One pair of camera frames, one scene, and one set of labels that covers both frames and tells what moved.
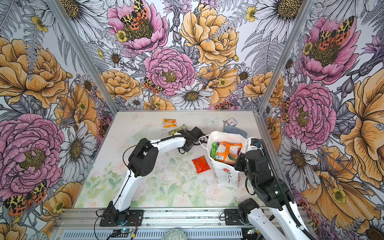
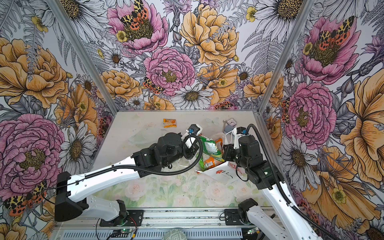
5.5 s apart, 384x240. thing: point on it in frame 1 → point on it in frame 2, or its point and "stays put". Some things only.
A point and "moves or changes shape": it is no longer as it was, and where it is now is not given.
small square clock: (231, 122) stays put
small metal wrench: (224, 121) stays put
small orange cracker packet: (168, 123) stays put
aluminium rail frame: (84, 224) stays put
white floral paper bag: (219, 167) → (226, 173)
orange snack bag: (227, 152) moves or changes shape
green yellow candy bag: (174, 131) → (210, 149)
